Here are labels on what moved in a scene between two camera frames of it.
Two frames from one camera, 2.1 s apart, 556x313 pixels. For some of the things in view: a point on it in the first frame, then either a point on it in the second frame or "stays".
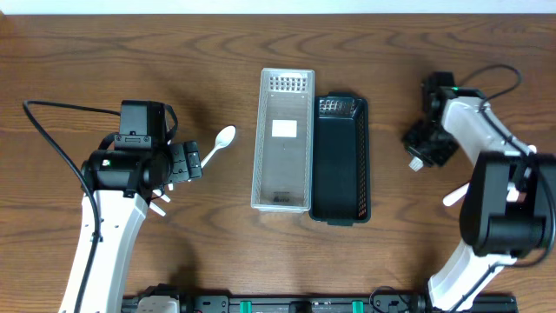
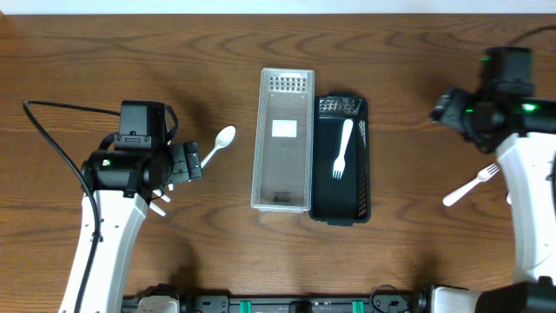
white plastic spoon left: x=221 y=139 stays
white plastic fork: x=416 y=163 to x=340 y=165
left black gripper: x=192 y=159 stays
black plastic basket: x=340 y=192 stays
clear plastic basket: x=283 y=159 stays
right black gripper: x=425 y=145 to x=446 y=111
